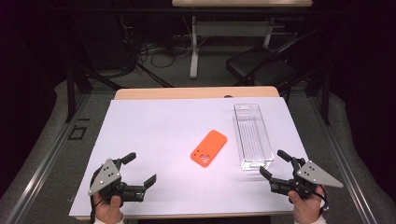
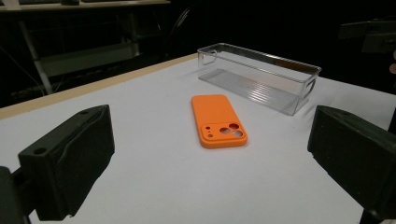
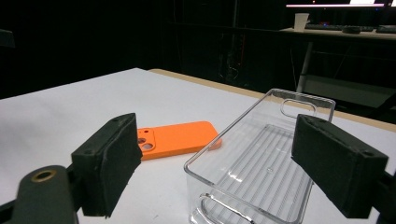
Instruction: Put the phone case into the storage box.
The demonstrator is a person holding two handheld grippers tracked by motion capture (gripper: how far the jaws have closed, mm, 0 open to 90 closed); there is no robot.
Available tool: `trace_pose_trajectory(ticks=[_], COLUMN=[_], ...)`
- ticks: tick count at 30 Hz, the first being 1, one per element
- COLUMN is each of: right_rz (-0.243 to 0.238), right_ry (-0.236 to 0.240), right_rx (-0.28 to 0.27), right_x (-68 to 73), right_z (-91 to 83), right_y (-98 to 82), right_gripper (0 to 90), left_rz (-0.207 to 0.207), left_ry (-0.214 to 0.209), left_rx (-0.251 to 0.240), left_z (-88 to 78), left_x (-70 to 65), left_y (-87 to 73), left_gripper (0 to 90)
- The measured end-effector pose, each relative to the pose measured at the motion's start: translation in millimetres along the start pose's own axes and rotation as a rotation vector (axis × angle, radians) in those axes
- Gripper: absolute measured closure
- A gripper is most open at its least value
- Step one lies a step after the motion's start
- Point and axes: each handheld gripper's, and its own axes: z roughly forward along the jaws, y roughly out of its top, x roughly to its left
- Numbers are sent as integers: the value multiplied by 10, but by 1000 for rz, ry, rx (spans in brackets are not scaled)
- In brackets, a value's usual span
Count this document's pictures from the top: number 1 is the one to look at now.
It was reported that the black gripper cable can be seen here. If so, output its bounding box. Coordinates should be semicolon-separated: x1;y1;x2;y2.
89;174;105;224
312;186;330;213

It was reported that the person's left hand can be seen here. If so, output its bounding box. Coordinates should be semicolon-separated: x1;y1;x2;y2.
92;193;124;223

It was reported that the wooden desk with white legs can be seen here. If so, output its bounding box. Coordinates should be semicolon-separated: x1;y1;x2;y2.
171;0;314;79

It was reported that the wooden table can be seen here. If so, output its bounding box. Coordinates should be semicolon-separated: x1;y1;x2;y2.
74;86;295;221

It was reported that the grey metal floor rail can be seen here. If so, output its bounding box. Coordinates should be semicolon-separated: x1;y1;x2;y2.
309;96;378;224
4;92;92;224

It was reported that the black metal stand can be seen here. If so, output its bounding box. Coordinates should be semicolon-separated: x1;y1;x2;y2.
306;66;332;126
64;59;124;123

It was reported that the black chair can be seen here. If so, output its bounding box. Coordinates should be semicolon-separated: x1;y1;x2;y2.
226;27;321;88

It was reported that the orange phone case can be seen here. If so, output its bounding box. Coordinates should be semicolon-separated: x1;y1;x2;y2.
190;129;228;168

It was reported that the clear plastic packaging box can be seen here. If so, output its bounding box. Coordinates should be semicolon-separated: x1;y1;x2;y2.
233;103;276;172

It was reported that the tangle of floor cables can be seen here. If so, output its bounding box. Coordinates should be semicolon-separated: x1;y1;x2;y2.
122;15;195;71

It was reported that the person's right hand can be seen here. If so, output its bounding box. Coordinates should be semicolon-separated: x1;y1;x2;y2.
288;185;327;224

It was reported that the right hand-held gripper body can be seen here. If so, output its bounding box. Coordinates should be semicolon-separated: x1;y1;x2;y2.
270;157;345;200

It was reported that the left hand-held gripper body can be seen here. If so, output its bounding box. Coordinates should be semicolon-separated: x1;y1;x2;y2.
88;158;148;203

